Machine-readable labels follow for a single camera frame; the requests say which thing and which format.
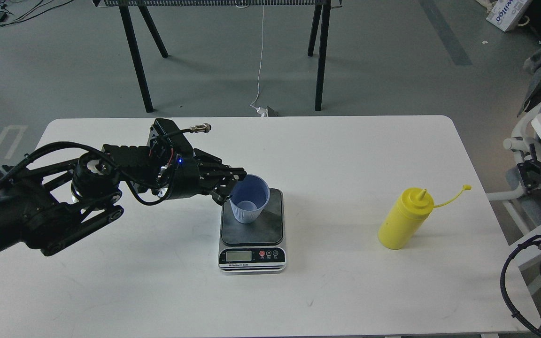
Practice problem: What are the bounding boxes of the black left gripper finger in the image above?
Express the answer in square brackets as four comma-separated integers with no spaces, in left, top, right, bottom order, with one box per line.
[199,184,232,205]
[193,149,247,181]

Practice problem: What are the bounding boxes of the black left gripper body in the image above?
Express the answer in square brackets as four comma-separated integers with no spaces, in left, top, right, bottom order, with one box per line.
[148,118,212,200]

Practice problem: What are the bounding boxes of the blue plastic cup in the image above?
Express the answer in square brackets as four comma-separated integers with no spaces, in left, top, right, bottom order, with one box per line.
[229,175,271,224]

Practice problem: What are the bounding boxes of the yellow squeeze bottle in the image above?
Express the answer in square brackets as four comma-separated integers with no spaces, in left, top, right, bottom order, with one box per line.
[377,184,472,250]

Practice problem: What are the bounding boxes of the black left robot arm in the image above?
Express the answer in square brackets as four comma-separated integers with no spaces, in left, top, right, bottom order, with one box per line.
[0,118,247,256]

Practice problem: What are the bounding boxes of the digital kitchen scale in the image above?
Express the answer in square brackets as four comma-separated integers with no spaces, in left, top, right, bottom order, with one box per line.
[217,188,287,275]

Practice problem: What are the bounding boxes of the white cardboard box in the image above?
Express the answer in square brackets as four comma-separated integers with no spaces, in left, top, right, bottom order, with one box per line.
[486,0,532,32]

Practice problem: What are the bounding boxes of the white hanging cable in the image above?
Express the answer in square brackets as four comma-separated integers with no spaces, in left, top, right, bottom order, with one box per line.
[250,4,268,117]

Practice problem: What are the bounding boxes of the black trestle table frame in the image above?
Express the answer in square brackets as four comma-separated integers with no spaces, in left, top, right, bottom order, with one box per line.
[89,0,344,114]

